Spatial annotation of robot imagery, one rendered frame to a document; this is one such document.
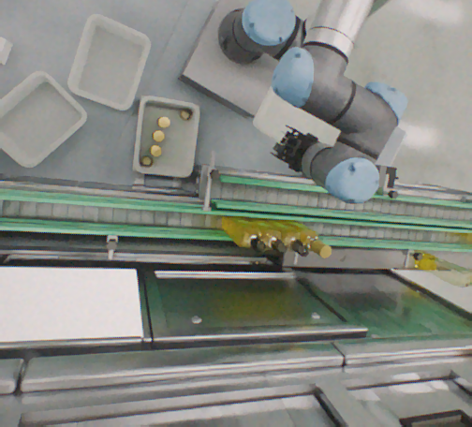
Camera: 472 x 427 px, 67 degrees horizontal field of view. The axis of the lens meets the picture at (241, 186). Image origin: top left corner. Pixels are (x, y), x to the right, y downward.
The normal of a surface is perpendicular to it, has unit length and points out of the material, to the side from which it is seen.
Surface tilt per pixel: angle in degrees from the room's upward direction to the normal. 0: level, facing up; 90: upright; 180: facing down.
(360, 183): 9
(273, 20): 7
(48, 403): 90
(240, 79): 1
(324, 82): 3
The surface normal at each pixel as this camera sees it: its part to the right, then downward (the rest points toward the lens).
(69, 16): 0.32, 0.17
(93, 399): 0.14, -0.98
